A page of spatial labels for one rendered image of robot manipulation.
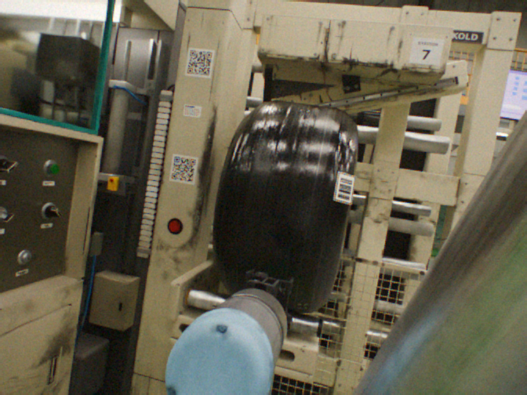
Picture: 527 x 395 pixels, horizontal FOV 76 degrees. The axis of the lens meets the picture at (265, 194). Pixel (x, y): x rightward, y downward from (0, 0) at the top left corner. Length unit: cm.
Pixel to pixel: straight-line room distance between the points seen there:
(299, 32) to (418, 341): 112
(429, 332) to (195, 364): 19
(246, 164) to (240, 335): 45
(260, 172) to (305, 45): 63
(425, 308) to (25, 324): 84
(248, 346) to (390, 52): 105
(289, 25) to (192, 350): 109
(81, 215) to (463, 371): 89
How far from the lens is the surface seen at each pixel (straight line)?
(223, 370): 32
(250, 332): 32
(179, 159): 95
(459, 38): 162
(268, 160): 70
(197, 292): 90
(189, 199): 94
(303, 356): 86
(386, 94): 131
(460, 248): 18
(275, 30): 125
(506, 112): 474
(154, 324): 106
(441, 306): 19
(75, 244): 99
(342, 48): 121
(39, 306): 93
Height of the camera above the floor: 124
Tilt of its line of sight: 3 degrees down
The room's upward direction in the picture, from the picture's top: 9 degrees clockwise
